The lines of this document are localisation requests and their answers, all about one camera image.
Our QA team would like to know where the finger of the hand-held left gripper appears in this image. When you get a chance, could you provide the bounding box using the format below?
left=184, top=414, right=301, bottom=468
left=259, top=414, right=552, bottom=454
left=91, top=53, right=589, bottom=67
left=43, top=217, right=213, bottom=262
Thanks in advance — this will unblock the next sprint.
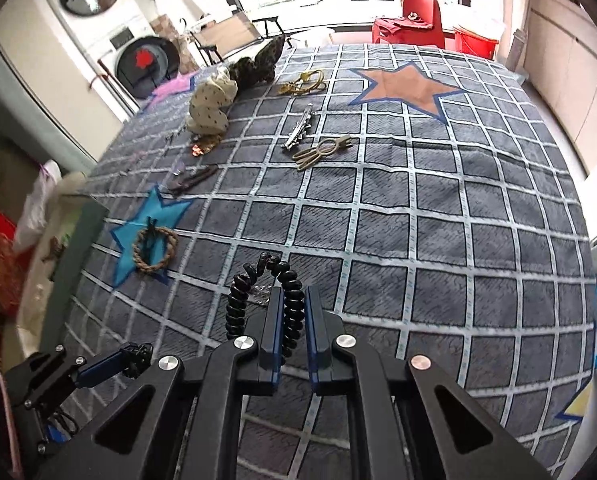
left=73, top=342, right=154, bottom=390

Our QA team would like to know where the red mop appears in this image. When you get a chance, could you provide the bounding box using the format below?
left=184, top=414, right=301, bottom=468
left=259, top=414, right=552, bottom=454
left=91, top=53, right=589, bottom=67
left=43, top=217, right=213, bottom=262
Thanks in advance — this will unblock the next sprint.
left=88, top=57, right=139, bottom=111

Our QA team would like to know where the dark patterned scrunchie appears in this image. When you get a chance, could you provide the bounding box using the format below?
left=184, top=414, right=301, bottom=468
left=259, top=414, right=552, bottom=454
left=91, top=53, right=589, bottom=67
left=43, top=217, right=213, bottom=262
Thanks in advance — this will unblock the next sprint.
left=228, top=34, right=286, bottom=92

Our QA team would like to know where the grey checked star blanket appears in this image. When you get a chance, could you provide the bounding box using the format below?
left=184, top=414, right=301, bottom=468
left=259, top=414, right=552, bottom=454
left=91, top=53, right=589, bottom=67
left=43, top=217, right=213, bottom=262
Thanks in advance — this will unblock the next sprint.
left=61, top=42, right=597, bottom=480

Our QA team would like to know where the red plastic chair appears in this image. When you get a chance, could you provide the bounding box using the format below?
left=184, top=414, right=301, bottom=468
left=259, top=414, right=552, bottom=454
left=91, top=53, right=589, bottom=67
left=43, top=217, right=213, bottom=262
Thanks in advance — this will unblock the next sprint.
left=371, top=0, right=447, bottom=50

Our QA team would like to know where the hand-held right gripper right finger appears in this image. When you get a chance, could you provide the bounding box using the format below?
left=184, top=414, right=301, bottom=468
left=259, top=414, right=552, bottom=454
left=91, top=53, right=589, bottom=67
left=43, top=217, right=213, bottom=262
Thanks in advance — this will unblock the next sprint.
left=306, top=285, right=554, bottom=480

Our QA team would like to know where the shallow cardboard box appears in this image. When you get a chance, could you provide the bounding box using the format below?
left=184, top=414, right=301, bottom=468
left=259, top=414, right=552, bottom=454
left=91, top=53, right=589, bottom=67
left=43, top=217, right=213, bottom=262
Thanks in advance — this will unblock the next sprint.
left=16, top=175, right=110, bottom=346

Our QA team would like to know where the brown cardboard carton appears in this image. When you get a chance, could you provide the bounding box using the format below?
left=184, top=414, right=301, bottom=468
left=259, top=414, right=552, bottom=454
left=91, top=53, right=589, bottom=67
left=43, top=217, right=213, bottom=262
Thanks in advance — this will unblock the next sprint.
left=148, top=12, right=199, bottom=73

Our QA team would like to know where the red cloth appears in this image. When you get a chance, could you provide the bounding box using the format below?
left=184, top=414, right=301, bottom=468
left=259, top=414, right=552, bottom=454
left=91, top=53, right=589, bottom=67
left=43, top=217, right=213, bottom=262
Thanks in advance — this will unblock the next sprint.
left=373, top=16, right=435, bottom=33

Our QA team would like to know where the brown hair clip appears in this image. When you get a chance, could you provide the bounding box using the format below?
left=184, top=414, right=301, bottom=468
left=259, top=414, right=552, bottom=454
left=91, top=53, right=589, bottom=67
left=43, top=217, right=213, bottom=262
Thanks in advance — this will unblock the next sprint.
left=166, top=165, right=219, bottom=198

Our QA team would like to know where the white plastic bag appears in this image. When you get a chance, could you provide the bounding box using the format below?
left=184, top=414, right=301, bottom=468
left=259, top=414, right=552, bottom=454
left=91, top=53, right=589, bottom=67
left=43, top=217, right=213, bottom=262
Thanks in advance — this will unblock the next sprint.
left=11, top=160, right=62, bottom=253

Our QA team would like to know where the silver hair clip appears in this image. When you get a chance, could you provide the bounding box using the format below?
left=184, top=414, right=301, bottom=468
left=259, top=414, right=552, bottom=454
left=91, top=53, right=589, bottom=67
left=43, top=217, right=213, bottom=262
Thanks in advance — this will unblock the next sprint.
left=282, top=103, right=317, bottom=151

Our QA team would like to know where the beige folding chair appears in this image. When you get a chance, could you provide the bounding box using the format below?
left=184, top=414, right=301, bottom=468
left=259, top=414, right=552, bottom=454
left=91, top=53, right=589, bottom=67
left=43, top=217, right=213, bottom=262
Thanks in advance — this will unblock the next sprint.
left=188, top=7, right=289, bottom=66

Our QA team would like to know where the red bucket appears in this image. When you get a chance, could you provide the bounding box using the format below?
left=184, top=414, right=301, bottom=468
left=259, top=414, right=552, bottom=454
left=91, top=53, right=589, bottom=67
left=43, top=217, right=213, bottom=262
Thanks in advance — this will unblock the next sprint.
left=453, top=25, right=499, bottom=59

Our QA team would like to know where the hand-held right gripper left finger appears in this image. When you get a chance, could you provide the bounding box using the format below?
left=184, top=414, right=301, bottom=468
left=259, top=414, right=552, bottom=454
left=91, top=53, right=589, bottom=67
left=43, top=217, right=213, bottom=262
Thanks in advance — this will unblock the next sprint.
left=38, top=285, right=285, bottom=480

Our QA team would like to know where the beige sofa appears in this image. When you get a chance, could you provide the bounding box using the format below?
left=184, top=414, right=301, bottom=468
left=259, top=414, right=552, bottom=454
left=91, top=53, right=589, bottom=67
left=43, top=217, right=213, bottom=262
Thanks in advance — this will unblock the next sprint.
left=0, top=135, right=89, bottom=361

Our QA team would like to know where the white cabinet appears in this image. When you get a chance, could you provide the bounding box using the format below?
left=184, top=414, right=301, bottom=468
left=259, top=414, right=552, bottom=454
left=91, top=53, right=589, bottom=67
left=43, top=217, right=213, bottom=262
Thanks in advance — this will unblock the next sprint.
left=509, top=0, right=597, bottom=176

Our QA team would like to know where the white refrigerator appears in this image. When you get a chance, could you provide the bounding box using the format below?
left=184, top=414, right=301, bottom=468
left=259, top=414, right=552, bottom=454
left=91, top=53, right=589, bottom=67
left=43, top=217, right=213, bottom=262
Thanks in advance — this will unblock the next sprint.
left=0, top=10, right=129, bottom=171

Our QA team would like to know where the cream polka-dot scrunchie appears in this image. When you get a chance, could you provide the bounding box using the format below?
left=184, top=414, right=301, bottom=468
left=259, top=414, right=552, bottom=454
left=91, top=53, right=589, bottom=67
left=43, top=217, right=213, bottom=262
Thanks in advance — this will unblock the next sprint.
left=187, top=67, right=239, bottom=136

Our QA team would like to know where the black spiral hair tie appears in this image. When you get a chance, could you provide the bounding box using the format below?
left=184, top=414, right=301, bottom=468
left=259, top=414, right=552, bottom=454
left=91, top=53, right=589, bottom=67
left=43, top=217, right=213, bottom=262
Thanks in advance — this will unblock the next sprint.
left=225, top=251, right=307, bottom=358

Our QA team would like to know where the gold comb hair pin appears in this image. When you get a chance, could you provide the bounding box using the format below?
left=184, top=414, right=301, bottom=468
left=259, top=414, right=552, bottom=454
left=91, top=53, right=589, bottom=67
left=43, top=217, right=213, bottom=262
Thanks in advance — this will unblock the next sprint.
left=292, top=135, right=353, bottom=170

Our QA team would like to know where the braided rope bracelet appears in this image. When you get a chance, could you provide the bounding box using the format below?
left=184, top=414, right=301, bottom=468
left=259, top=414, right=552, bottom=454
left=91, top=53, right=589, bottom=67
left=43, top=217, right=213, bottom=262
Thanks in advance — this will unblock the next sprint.
left=131, top=217, right=179, bottom=277

